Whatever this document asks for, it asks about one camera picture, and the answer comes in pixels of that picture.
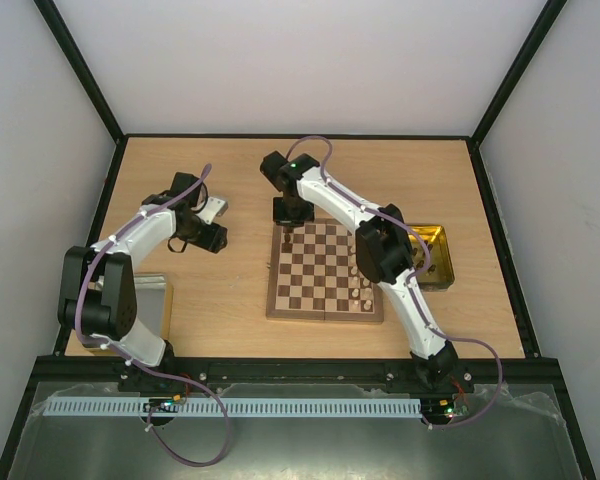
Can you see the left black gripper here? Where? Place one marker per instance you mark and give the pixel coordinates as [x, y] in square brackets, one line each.
[212, 241]

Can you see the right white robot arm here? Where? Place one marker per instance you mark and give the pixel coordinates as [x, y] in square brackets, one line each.
[382, 249]

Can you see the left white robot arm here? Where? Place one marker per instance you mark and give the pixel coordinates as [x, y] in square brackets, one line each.
[97, 298]

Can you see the gold tin with dark pieces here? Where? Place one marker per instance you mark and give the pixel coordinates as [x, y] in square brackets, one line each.
[439, 275]

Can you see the silver metal tray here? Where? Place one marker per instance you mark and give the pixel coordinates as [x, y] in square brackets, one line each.
[154, 295]

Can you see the wooden chess board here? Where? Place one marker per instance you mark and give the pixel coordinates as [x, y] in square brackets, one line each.
[308, 278]

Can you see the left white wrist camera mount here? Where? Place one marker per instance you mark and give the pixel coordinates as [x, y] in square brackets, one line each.
[215, 207]

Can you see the dark knight chess piece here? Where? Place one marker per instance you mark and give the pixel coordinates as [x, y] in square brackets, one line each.
[287, 235]

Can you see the row of light chess pieces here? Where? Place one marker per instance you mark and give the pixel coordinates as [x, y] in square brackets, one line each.
[361, 294]

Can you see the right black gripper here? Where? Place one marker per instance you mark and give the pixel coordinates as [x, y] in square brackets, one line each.
[291, 218]

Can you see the light blue slotted cable duct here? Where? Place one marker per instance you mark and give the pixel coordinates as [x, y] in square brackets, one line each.
[77, 406]

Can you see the black aluminium frame rail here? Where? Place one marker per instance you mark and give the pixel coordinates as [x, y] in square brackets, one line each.
[391, 376]

